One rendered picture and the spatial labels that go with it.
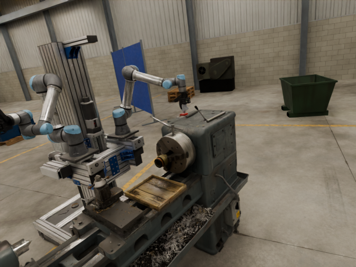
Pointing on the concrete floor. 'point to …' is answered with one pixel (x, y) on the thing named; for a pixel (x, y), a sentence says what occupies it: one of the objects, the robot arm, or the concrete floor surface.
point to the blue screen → (132, 55)
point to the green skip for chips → (306, 95)
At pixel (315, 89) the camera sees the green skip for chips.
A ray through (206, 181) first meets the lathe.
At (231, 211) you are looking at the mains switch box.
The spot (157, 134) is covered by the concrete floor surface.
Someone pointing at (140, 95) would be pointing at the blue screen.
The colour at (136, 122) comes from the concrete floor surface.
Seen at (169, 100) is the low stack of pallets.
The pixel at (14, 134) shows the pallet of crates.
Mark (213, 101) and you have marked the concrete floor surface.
